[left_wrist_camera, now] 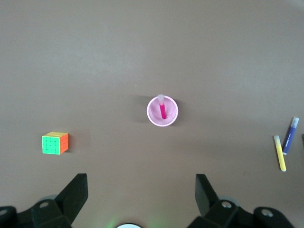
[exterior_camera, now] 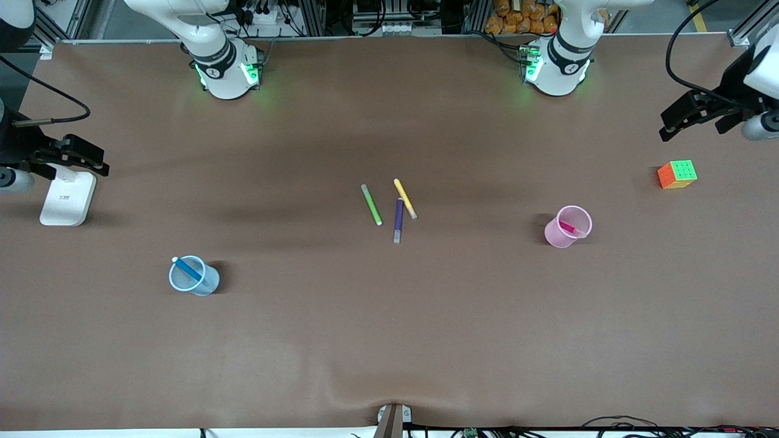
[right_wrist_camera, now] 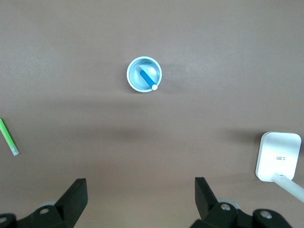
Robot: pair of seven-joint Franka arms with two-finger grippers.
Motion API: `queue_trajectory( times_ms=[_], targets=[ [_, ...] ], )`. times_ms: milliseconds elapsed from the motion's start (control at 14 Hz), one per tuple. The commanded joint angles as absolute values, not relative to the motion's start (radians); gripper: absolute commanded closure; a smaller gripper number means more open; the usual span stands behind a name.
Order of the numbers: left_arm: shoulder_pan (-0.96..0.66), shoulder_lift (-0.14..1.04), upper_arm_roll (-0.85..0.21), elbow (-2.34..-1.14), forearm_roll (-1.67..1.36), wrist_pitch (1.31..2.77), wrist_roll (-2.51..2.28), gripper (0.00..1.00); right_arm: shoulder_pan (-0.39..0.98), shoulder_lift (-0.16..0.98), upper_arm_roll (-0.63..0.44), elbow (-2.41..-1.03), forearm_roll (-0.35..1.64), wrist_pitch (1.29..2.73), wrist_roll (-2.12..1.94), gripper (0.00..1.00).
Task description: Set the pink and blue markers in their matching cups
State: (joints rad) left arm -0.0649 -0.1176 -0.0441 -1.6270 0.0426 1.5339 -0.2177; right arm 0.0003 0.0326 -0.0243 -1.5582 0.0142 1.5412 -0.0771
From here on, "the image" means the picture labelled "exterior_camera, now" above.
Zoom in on blue marker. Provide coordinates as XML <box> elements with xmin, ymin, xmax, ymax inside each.
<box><xmin>172</xmin><ymin>256</ymin><xmax>204</xmax><ymax>282</ymax></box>

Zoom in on colourful puzzle cube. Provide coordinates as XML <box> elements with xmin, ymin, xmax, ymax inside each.
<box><xmin>657</xmin><ymin>159</ymin><xmax>699</xmax><ymax>190</ymax></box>

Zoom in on pink mesh cup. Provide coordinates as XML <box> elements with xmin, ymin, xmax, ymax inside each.
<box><xmin>543</xmin><ymin>206</ymin><xmax>593</xmax><ymax>250</ymax></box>

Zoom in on blue mesh cup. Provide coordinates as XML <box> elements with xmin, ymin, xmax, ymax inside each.
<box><xmin>169</xmin><ymin>255</ymin><xmax>221</xmax><ymax>297</ymax></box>

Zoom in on orange snack bags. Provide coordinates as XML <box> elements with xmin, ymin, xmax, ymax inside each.
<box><xmin>484</xmin><ymin>0</ymin><xmax>559</xmax><ymax>35</ymax></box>

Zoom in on white power strip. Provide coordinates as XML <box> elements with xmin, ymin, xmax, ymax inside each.
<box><xmin>240</xmin><ymin>5</ymin><xmax>287</xmax><ymax>26</ymax></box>

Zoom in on yellow marker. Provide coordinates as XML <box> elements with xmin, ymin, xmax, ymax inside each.
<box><xmin>393</xmin><ymin>178</ymin><xmax>419</xmax><ymax>220</ymax></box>

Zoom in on green marker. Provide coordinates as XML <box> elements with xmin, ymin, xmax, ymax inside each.
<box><xmin>360</xmin><ymin>184</ymin><xmax>384</xmax><ymax>227</ymax></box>

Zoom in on brown table cover sheet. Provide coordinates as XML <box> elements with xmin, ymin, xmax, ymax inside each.
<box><xmin>0</xmin><ymin>33</ymin><xmax>779</xmax><ymax>430</ymax></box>

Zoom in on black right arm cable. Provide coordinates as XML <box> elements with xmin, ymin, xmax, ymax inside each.
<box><xmin>0</xmin><ymin>55</ymin><xmax>91</xmax><ymax>127</ymax></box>

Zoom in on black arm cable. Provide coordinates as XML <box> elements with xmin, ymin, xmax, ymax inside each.
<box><xmin>666</xmin><ymin>0</ymin><xmax>755</xmax><ymax>107</ymax></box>
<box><xmin>0</xmin><ymin>55</ymin><xmax>91</xmax><ymax>127</ymax></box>

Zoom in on aluminium frame profile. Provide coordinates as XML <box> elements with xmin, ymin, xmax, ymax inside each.
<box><xmin>33</xmin><ymin>0</ymin><xmax>116</xmax><ymax>60</ymax></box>
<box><xmin>727</xmin><ymin>0</ymin><xmax>779</xmax><ymax>48</ymax></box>

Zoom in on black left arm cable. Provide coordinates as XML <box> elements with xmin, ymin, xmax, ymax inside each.
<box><xmin>666</xmin><ymin>0</ymin><xmax>755</xmax><ymax>107</ymax></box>

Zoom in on metal table edge bracket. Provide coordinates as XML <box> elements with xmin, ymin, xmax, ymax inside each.
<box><xmin>376</xmin><ymin>403</ymin><xmax>413</xmax><ymax>438</ymax></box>

